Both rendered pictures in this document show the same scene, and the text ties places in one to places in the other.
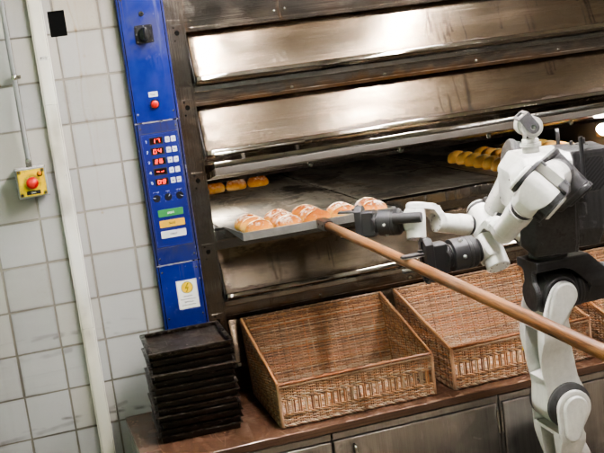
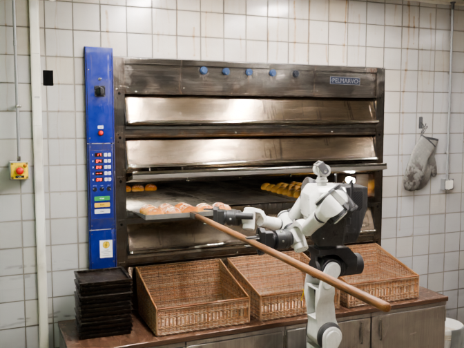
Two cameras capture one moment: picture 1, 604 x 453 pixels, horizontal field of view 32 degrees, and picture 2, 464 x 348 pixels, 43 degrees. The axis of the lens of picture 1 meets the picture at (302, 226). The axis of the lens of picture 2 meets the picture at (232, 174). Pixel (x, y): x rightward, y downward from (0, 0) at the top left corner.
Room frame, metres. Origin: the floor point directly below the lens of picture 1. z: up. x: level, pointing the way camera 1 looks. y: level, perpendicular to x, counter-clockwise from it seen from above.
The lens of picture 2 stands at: (0.22, 0.15, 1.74)
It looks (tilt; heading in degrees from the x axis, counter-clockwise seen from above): 5 degrees down; 352
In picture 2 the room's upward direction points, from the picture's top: straight up
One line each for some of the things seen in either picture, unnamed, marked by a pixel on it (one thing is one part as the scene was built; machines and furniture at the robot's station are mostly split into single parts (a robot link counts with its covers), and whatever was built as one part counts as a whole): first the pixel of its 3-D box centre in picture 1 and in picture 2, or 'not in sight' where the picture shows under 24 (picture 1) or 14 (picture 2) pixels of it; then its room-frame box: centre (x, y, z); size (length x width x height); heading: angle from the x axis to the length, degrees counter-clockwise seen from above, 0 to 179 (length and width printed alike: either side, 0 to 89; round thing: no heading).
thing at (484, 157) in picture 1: (522, 154); (304, 188); (4.58, -0.99, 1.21); 0.61 x 0.48 x 0.06; 15
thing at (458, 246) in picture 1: (444, 256); (271, 240); (2.79, -0.37, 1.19); 0.12 x 0.10 x 0.13; 104
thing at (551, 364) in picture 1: (555, 350); (323, 302); (3.13, -0.72, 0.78); 0.18 x 0.15 x 0.47; 14
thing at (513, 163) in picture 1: (555, 193); (333, 210); (3.13, -0.77, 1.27); 0.34 x 0.30 x 0.36; 0
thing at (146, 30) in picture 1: (143, 27); (100, 86); (3.67, 0.45, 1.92); 0.06 x 0.04 x 0.11; 105
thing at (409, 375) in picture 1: (334, 354); (190, 293); (3.59, -0.06, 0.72); 0.56 x 0.49 x 0.28; 105
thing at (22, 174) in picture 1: (31, 182); (18, 170); (3.56, 0.88, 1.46); 0.10 x 0.07 x 0.10; 105
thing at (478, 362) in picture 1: (489, 322); (282, 282); (3.75, -0.64, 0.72); 0.56 x 0.49 x 0.28; 107
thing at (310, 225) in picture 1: (306, 217); (182, 210); (3.74, -0.02, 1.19); 0.55 x 0.36 x 0.03; 105
